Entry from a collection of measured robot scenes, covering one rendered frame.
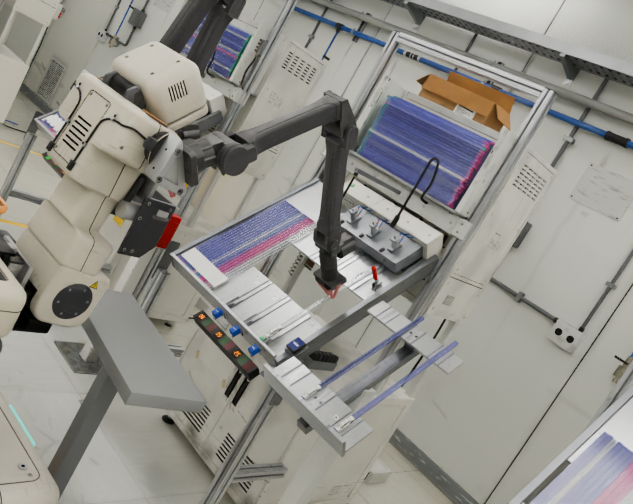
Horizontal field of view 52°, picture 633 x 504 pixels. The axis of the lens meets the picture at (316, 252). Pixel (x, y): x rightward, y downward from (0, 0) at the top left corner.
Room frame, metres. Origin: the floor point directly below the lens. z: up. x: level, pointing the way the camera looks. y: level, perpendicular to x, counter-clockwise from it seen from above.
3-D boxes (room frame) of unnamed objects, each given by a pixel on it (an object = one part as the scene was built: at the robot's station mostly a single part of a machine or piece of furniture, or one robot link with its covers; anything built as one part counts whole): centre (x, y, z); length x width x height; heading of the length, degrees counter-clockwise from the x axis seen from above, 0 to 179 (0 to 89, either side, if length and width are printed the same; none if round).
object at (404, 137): (2.52, -0.17, 1.52); 0.51 x 0.13 x 0.27; 51
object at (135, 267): (2.74, 0.65, 0.39); 0.24 x 0.24 x 0.78; 51
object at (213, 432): (2.65, -0.20, 0.31); 0.70 x 0.65 x 0.62; 51
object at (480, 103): (2.82, -0.28, 1.82); 0.68 x 0.30 x 0.20; 51
